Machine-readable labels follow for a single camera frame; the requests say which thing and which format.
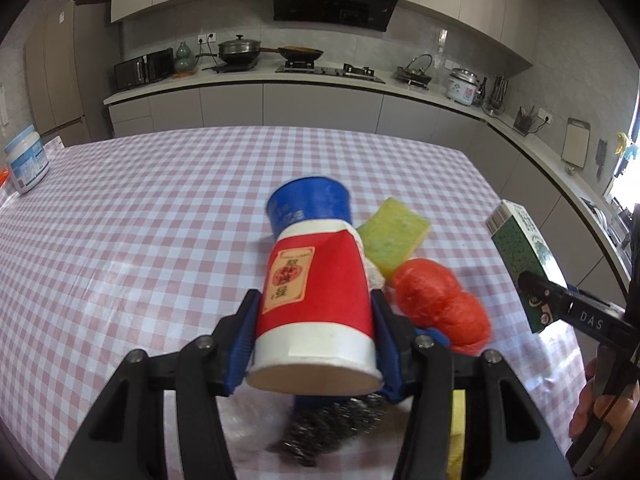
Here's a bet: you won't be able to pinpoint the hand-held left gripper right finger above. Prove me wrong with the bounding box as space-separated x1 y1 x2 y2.
370 290 576 480

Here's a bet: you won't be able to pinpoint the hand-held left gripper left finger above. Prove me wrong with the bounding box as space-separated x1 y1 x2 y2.
55 289 263 480

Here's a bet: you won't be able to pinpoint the green drink carton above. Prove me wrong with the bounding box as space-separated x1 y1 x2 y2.
484 200 568 335

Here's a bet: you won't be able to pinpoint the red paper cup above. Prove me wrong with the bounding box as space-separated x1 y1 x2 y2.
245 227 385 397

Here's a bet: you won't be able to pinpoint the yellow green sponge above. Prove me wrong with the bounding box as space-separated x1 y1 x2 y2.
446 389 467 480
356 197 432 280

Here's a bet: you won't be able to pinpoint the person's right hand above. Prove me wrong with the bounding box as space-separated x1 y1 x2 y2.
568 357 640 441

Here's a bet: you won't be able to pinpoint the red plastic bag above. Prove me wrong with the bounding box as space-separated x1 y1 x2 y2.
390 258 492 353

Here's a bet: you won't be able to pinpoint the kitchen sink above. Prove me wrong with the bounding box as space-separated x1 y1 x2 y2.
582 197 633 271

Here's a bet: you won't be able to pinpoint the steel wool scourer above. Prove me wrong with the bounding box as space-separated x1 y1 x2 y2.
267 392 393 468

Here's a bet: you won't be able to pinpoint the white cutting board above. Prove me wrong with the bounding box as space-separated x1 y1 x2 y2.
561 118 592 168

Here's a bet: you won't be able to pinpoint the blue paper cup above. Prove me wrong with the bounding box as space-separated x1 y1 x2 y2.
265 176 353 237

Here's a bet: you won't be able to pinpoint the yellow hanging cloth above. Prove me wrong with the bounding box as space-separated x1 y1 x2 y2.
616 132 640 161

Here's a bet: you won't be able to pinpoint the pink checked tablecloth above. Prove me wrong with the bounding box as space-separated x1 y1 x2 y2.
0 126 626 480

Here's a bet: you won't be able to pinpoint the chopstick holder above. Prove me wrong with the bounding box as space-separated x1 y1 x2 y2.
514 106 538 136

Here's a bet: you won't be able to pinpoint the steel utensil rack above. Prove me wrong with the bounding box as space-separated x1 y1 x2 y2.
484 75 510 116

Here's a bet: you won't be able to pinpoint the white rice cooker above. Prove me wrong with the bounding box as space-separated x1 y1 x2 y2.
446 66 482 107

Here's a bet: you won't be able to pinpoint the grey base cabinets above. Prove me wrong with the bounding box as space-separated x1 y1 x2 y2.
104 67 633 291

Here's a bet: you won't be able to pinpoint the pot with raised lid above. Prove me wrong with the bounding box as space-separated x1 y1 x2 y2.
396 54 433 87

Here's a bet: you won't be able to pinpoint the black induction cooker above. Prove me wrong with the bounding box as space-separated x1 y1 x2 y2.
201 62 261 74

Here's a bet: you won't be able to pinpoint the white plastic jar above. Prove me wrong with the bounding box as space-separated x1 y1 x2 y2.
4 125 50 195

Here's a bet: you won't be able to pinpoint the gas stove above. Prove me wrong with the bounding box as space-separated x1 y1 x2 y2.
276 61 387 84

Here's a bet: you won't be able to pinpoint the green ceramic vase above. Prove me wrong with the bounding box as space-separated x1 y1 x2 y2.
175 41 195 73

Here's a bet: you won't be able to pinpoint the black microwave oven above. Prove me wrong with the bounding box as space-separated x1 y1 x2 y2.
114 48 174 92

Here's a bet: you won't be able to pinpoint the lidded steel wok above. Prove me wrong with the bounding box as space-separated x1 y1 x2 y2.
217 35 281 65

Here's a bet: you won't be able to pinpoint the frying pan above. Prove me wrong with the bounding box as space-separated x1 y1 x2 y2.
260 46 325 61

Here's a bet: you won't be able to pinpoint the grey refrigerator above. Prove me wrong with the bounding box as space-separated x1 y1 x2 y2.
25 0 113 148

